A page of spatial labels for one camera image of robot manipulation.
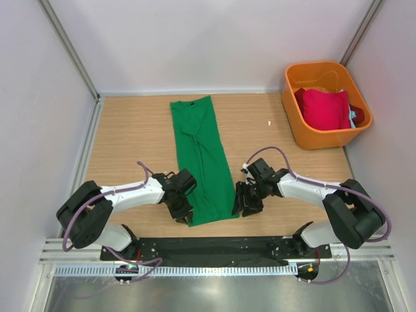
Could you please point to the red t shirt in bin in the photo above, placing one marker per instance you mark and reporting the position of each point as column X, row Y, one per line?
column 326, row 111

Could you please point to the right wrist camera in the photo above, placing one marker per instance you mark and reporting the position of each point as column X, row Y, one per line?
column 258, row 171

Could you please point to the green t shirt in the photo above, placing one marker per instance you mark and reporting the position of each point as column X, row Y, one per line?
column 200, row 151

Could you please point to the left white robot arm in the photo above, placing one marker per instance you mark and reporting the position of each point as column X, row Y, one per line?
column 85, row 216

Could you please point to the light blue cloth in bin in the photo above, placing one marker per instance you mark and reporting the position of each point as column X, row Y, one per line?
column 351, row 116

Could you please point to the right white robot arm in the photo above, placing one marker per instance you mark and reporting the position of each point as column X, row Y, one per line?
column 352, row 217

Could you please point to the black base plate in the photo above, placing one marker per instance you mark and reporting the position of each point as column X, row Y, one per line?
column 218, row 252

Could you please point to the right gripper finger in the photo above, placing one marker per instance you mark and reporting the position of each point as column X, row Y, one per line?
column 239, row 203
column 250, row 210

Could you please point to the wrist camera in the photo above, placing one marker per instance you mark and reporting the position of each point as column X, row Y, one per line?
column 258, row 171
column 183, row 181

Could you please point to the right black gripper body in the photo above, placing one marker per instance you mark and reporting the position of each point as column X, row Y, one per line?
column 255, row 193

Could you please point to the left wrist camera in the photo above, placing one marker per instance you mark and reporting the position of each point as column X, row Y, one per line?
column 183, row 181

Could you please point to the dark red cloth in bin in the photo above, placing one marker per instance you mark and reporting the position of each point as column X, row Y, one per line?
column 360, row 115

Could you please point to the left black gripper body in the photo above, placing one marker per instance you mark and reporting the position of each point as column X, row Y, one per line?
column 180, row 207

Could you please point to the white slotted cable duct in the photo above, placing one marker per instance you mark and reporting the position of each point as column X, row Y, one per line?
column 118, row 270

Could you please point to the orange plastic bin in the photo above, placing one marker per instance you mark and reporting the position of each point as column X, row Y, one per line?
column 324, row 76

